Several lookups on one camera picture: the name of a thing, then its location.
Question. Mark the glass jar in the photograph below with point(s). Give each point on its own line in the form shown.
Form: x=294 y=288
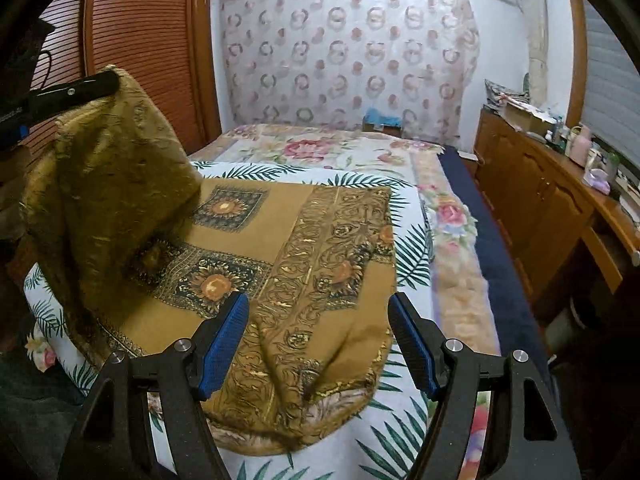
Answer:
x=612 y=166

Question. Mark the pink bottle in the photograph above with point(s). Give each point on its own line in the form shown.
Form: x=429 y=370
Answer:
x=581 y=147

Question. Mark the circle patterned lace curtain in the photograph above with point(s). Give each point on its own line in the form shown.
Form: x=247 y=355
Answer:
x=350 y=50

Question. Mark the patterned cushion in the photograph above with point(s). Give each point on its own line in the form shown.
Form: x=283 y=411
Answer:
x=500 y=90

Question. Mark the floral blanket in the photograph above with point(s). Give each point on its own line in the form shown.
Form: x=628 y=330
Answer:
x=325 y=150

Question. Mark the brown patterned garment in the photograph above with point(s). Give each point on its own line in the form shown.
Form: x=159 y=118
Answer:
x=300 y=285

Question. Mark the purple tissue pack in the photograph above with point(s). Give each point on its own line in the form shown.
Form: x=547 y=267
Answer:
x=597 y=180

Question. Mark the blue topped cardboard box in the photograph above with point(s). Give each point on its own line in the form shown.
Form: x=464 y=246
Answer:
x=382 y=117

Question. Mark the palm leaf bed sheet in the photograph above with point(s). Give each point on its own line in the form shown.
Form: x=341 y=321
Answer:
x=410 y=260

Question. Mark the navy mattress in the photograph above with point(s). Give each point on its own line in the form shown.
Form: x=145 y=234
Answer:
x=500 y=270

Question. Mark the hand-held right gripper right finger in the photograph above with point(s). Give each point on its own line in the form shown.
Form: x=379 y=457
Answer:
x=415 y=345

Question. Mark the grey window blind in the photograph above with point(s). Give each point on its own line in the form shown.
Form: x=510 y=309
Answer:
x=615 y=85

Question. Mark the wooden window frame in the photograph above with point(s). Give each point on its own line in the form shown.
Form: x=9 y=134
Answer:
x=577 y=50

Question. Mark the wooden louvered wardrobe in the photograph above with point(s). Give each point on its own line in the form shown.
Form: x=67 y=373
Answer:
x=150 y=35

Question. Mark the open cardboard box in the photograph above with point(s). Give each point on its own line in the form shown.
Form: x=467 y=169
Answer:
x=522 y=115

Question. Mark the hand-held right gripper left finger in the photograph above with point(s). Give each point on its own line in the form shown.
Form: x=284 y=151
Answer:
x=225 y=345

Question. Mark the wooden cabinet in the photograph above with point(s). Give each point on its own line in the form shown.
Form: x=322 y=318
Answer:
x=530 y=200

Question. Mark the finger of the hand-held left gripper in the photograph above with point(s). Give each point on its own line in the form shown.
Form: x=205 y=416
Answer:
x=75 y=91

